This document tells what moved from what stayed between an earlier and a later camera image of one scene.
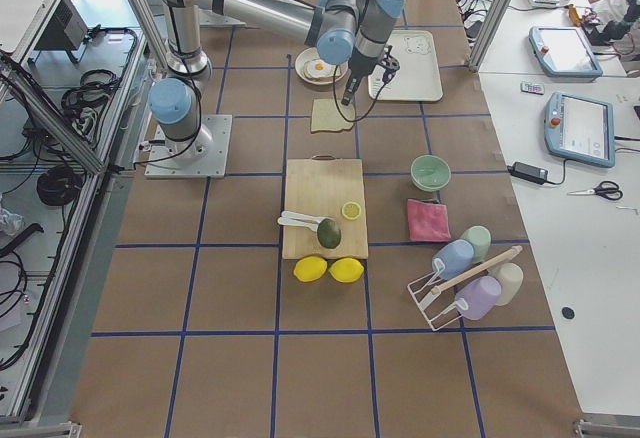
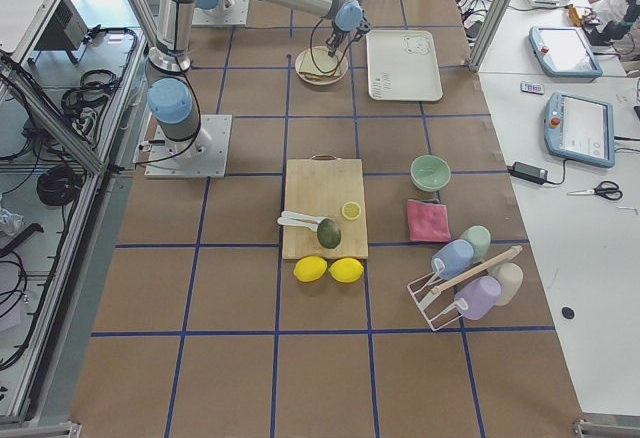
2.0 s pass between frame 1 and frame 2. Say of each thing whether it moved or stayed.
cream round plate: stayed
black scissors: stayed
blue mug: stayed
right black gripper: moved
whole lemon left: stayed
